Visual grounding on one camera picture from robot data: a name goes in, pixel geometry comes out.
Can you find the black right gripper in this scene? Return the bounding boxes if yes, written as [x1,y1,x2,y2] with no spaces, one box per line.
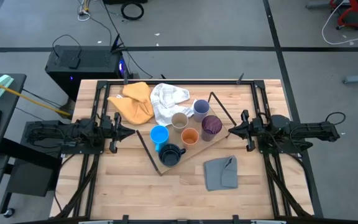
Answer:
[227,109,273,152]

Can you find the dark navy mug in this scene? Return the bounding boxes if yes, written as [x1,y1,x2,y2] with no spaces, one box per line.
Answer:
[158,143,186,167]

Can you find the black cable bundle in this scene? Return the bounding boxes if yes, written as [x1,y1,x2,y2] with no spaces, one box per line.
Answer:
[53,154,101,218]
[264,154,312,217]

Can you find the orange plastic cup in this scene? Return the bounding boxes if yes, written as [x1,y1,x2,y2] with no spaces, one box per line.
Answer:
[181,128,200,149]

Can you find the white and yellow cable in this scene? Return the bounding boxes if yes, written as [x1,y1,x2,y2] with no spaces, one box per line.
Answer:
[77,0,91,22]

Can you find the yellow strap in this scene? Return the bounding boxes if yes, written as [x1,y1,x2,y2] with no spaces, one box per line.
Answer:
[0,74,71,118]

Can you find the yellow cloth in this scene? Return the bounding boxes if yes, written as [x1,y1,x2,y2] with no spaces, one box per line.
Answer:
[107,82,155,125]

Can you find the black coiled cable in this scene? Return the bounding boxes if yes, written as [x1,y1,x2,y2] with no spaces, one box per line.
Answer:
[120,1,145,21]

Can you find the beige plastic cup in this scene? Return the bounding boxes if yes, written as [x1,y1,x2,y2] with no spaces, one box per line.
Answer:
[171,112,190,134]

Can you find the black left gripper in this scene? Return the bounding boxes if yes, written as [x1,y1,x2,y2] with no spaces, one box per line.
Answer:
[101,112,135,153]

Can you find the black computer tower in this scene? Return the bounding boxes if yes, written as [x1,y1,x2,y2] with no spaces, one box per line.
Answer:
[45,45,132,100]

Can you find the bright blue mug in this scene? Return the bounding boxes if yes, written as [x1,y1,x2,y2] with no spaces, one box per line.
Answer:
[149,125,170,152]

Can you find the black rolling cart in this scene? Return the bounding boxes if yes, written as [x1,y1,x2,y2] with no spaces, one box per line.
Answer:
[0,119,62,218]

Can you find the white checked cloth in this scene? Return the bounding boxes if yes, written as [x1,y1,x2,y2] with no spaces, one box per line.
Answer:
[150,83,196,127]

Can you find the black aluminium table frame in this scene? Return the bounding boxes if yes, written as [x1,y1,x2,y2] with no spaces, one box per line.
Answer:
[50,79,315,220]

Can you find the black side desk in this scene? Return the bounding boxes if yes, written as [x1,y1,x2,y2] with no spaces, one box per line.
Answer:
[0,73,27,159]

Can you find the purple faceted tumbler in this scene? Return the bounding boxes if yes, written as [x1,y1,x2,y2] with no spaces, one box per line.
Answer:
[201,115,223,142]

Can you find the red chair base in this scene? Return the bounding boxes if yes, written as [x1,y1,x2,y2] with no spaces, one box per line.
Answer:
[329,0,358,30]

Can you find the mint green stapler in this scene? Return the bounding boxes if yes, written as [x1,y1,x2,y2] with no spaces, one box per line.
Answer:
[0,74,14,99]

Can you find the small black adapter box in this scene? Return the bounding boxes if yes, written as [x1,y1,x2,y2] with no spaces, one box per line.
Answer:
[68,57,81,70]

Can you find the grey folded cloth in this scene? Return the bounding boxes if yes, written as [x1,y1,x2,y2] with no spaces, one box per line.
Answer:
[203,155,239,192]

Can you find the white floor cable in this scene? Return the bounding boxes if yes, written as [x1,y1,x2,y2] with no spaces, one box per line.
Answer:
[321,0,358,46]

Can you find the lavender plastic cup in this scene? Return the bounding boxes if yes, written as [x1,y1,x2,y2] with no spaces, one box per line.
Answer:
[193,99,211,123]

